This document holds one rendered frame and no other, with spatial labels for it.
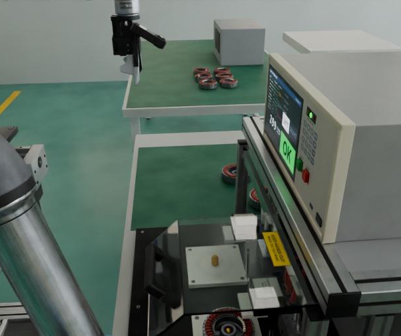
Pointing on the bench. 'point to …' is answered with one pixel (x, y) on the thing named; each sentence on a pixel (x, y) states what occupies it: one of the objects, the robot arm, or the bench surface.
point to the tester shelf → (343, 252)
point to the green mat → (184, 184)
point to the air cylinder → (288, 325)
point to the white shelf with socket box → (337, 42)
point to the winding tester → (358, 142)
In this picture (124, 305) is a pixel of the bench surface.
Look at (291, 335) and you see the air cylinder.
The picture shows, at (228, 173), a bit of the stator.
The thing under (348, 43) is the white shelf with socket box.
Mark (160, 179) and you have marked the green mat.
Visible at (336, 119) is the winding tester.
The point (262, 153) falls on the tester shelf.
